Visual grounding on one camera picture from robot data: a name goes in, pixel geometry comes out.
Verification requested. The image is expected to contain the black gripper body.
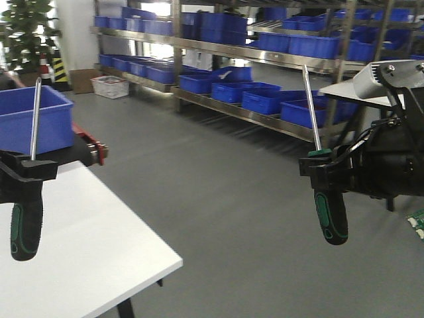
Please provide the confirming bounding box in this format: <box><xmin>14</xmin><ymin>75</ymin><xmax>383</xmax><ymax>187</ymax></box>
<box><xmin>358</xmin><ymin>87</ymin><xmax>423</xmax><ymax>198</ymax></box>

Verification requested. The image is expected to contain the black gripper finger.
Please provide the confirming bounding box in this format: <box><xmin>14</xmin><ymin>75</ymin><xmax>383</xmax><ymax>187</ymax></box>
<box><xmin>1</xmin><ymin>150</ymin><xmax>58</xmax><ymax>203</ymax></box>
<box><xmin>299</xmin><ymin>155</ymin><xmax>352</xmax><ymax>191</ymax></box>

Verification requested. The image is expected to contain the green black screwdriver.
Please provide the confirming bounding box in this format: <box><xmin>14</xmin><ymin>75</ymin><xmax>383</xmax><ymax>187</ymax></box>
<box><xmin>11</xmin><ymin>76</ymin><xmax>43</xmax><ymax>261</ymax></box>
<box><xmin>302</xmin><ymin>64</ymin><xmax>348</xmax><ymax>245</ymax></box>

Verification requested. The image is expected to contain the green circuit board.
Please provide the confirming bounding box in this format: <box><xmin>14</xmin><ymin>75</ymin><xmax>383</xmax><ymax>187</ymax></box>
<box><xmin>406</xmin><ymin>209</ymin><xmax>424</xmax><ymax>240</ymax></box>

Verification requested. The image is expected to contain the large blue plastic bin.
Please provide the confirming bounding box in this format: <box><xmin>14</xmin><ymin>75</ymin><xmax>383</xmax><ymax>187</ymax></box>
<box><xmin>1</xmin><ymin>85</ymin><xmax>74</xmax><ymax>154</ymax></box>

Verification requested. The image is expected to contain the white table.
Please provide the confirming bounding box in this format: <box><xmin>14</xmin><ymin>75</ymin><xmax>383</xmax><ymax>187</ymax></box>
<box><xmin>1</xmin><ymin>162</ymin><xmax>183</xmax><ymax>317</ymax></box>

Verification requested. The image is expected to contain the yellow black striped cone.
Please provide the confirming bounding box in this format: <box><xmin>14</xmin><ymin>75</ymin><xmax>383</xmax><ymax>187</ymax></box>
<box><xmin>52</xmin><ymin>48</ymin><xmax>72</xmax><ymax>91</ymax></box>

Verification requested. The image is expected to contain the red white traffic cone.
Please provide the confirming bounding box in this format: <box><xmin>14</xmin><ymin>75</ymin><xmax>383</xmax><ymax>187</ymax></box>
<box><xmin>39</xmin><ymin>53</ymin><xmax>52</xmax><ymax>85</ymax></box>

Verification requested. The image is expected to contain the brown cardboard box on floor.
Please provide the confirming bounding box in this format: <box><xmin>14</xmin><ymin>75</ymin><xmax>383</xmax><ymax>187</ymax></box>
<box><xmin>70</xmin><ymin>69</ymin><xmax>101</xmax><ymax>94</ymax></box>

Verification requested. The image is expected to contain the white plastic basket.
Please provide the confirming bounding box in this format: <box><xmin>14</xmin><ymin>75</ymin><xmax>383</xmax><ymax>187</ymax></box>
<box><xmin>91</xmin><ymin>76</ymin><xmax>129</xmax><ymax>99</ymax></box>

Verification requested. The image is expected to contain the metal storage shelf rack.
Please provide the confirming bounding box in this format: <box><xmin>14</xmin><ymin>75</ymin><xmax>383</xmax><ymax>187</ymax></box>
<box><xmin>89</xmin><ymin>0</ymin><xmax>424</xmax><ymax>143</ymax></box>

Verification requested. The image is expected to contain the potted green plant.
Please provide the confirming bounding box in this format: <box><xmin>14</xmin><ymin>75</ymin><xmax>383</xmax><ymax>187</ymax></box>
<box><xmin>1</xmin><ymin>0</ymin><xmax>62</xmax><ymax>73</ymax></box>

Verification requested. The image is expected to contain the red conveyor end bracket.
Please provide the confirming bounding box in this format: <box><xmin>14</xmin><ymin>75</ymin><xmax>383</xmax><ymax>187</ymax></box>
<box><xmin>72</xmin><ymin>122</ymin><xmax>109</xmax><ymax>166</ymax></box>

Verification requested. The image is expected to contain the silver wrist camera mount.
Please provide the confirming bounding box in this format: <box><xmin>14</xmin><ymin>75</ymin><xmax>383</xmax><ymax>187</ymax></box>
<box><xmin>352</xmin><ymin>60</ymin><xmax>423</xmax><ymax>99</ymax></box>

